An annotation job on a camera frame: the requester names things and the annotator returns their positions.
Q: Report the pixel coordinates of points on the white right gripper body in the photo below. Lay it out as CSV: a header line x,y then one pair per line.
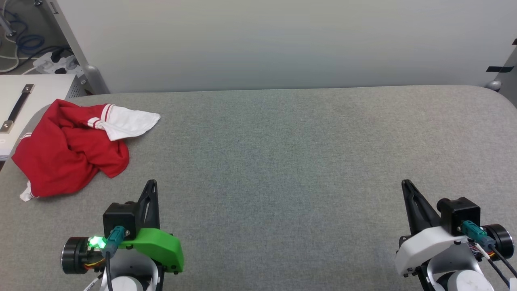
x,y
424,246

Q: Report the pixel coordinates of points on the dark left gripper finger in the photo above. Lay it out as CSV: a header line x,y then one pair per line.
x,y
148,210

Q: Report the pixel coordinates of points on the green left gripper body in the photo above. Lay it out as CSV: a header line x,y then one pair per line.
x,y
161,246

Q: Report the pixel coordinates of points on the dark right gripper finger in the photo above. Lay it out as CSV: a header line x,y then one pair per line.
x,y
418,210

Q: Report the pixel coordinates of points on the red and white jersey shirt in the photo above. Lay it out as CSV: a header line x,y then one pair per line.
x,y
60,157

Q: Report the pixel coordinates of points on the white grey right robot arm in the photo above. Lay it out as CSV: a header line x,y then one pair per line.
x,y
460,279

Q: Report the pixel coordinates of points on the white metal cabinet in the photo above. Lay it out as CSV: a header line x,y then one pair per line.
x,y
44,87

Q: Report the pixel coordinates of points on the black tape strip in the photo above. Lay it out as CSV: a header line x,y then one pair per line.
x,y
500,69

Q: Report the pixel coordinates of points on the white power strip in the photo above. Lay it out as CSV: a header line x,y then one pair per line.
x,y
54,62

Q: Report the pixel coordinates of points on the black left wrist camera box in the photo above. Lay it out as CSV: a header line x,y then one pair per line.
x,y
119,218

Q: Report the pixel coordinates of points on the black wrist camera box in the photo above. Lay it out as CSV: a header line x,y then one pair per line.
x,y
460,212
119,218

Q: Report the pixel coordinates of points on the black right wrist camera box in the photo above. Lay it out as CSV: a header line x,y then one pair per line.
x,y
460,212

